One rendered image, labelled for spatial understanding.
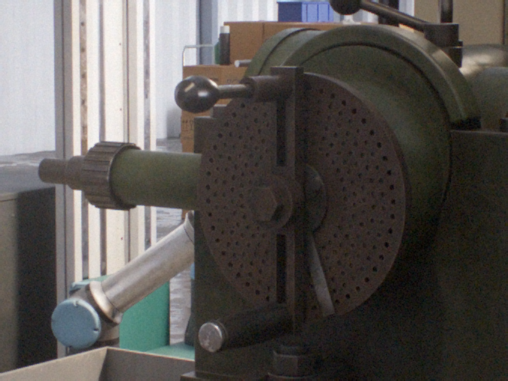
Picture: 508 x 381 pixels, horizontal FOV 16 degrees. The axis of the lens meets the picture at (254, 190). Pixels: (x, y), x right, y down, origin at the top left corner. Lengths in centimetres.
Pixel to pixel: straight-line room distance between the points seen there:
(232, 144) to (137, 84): 313
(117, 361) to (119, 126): 84
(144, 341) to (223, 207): 316
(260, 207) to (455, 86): 18
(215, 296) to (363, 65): 24
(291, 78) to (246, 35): 921
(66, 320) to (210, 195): 265
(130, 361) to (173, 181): 243
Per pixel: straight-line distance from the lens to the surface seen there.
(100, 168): 145
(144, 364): 380
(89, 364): 382
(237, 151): 134
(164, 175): 142
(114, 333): 416
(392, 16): 143
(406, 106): 134
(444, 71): 134
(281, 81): 128
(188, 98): 119
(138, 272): 396
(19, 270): 439
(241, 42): 1052
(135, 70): 447
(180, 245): 393
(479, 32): 171
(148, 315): 450
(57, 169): 150
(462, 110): 133
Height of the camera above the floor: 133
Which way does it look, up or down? 6 degrees down
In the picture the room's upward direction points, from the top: straight up
